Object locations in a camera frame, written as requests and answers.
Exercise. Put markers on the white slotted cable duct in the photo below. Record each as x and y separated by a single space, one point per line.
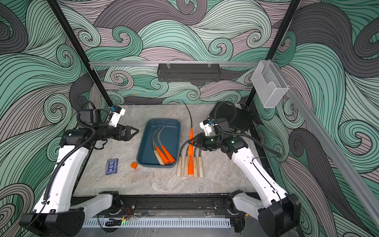
180 222

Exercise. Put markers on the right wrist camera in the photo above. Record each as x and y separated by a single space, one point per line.
207 126

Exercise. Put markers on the small orange block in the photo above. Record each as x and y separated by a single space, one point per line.
134 165

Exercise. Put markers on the orange handle sickle long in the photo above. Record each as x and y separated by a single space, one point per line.
168 155

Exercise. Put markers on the blue card pack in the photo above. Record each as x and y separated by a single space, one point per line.
112 166

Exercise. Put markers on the black case with latches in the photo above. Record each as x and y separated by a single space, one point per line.
238 119

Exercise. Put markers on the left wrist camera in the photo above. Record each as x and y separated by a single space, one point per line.
116 112

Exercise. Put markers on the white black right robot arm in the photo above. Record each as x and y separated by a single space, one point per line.
277 211

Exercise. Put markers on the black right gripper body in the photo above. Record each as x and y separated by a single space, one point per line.
209 142

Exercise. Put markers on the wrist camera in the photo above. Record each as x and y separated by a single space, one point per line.
116 112
207 126

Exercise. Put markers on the teal plastic storage tray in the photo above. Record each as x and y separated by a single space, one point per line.
170 138

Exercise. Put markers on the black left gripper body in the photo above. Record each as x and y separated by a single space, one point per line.
106 133

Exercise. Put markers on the clear plastic wall bin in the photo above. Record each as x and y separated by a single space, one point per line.
268 81

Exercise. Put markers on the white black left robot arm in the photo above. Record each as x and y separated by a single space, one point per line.
54 215

